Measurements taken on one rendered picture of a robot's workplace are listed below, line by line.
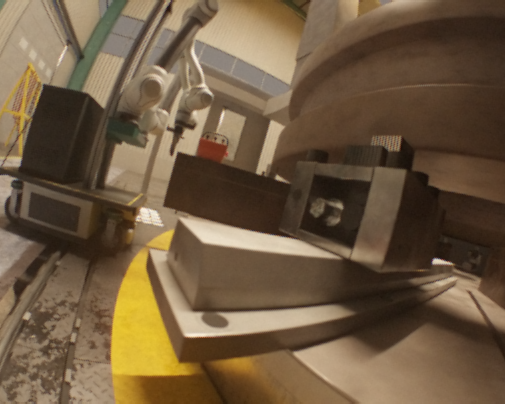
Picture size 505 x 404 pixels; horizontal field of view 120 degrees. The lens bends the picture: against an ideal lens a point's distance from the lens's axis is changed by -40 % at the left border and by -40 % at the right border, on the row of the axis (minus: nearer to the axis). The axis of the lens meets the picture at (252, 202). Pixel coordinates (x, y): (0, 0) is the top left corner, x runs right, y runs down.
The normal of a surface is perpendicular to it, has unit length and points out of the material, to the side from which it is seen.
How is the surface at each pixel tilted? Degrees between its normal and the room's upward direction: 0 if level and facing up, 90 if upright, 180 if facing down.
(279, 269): 72
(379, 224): 90
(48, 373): 0
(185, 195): 90
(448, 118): 90
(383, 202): 90
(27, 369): 0
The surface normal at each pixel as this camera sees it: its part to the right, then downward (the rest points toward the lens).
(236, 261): 0.56, -0.15
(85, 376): 0.27, -0.96
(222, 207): 0.15, 0.07
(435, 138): -0.79, -0.21
